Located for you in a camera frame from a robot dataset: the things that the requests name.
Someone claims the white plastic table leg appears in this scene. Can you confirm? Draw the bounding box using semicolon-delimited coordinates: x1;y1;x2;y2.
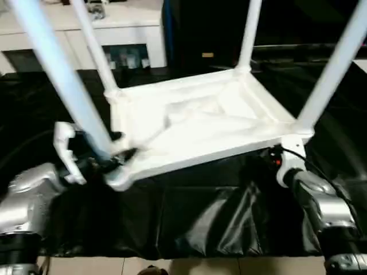
70;0;122;99
235;0;264;75
7;0;118;167
295;6;367;138

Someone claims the white plastic table top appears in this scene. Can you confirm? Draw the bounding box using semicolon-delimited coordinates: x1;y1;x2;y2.
103;68;315;192

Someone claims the black plastic table mat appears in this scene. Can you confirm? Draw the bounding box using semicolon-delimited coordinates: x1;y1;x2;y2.
0;57;367;258

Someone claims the white glass-door cabinet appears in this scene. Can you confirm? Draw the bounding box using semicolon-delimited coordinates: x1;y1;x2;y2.
0;0;167;73

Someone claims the white flat board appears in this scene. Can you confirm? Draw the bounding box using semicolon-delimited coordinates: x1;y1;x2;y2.
353;58;367;81

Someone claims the grey crumpled clump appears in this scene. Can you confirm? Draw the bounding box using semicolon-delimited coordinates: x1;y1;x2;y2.
86;0;110;19

